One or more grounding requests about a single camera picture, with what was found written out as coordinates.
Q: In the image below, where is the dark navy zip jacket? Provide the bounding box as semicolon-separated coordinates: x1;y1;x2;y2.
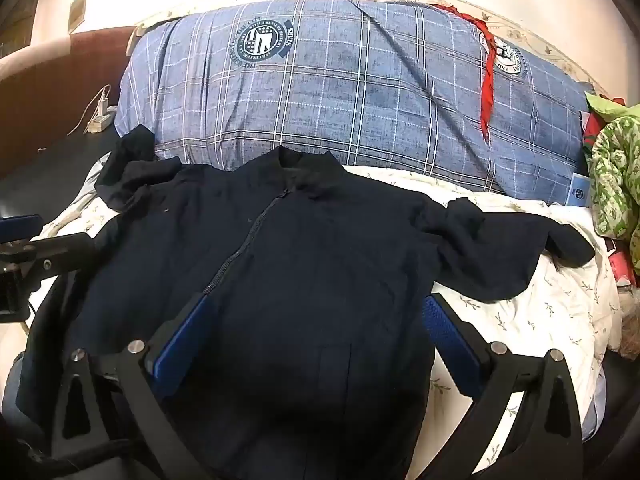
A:
15;127;596;480

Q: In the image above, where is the red cloth strip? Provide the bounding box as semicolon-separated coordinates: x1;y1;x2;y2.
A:
432;4;498;139

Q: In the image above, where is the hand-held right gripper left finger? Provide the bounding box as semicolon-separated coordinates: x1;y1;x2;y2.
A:
50;292;217;480

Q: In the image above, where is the white power strip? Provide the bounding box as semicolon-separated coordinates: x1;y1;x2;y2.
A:
86;112;114;134

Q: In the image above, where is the small wall picture frame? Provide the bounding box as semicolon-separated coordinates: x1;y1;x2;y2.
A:
67;0;91;29

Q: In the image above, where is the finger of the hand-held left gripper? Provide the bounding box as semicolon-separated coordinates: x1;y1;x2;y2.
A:
0;214;101;281

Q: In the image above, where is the green patterned cloth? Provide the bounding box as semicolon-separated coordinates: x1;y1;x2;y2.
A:
585;92;640;271

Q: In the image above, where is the gridded wall frame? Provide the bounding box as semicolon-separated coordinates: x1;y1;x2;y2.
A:
0;0;47;47

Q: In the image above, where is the blue plaid quilt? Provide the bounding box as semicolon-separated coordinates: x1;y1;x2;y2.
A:
115;0;593;206

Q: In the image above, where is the white leaf-print bed sheet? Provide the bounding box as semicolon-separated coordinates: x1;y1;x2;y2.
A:
35;152;623;480

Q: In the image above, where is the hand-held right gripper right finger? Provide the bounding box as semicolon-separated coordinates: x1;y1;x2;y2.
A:
422;292;586;480

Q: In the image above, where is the white charger cable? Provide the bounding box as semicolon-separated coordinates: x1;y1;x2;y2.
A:
67;85;108;136

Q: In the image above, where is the black bedside table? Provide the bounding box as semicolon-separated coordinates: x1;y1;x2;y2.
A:
0;127;126;223

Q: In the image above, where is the red cloth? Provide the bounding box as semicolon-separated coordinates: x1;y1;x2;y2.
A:
605;237;638;288

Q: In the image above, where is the brown padded headboard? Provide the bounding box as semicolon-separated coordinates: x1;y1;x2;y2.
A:
0;25;138;176

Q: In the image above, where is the blue quilt label tag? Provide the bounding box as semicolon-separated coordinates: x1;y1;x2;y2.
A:
570;172;591;206

